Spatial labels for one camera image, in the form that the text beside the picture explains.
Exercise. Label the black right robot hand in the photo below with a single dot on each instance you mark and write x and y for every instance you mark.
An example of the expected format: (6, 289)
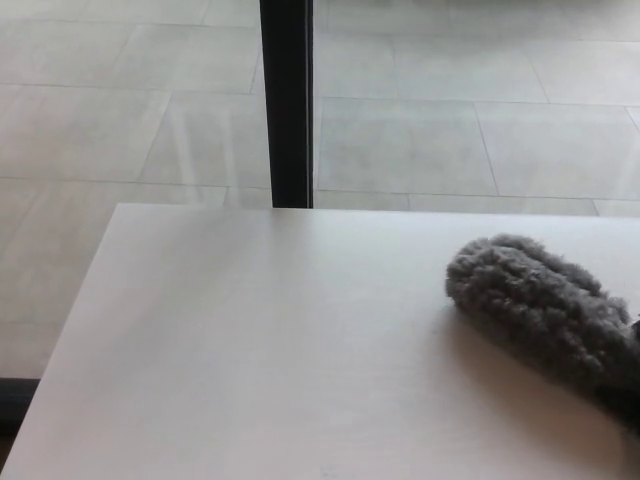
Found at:
(629, 414)

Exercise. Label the grey fluffy microfibre duster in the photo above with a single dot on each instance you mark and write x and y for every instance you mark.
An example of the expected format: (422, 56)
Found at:
(540, 305)

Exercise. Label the black vertical window frame post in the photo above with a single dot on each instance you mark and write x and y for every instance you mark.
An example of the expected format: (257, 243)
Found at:
(289, 100)

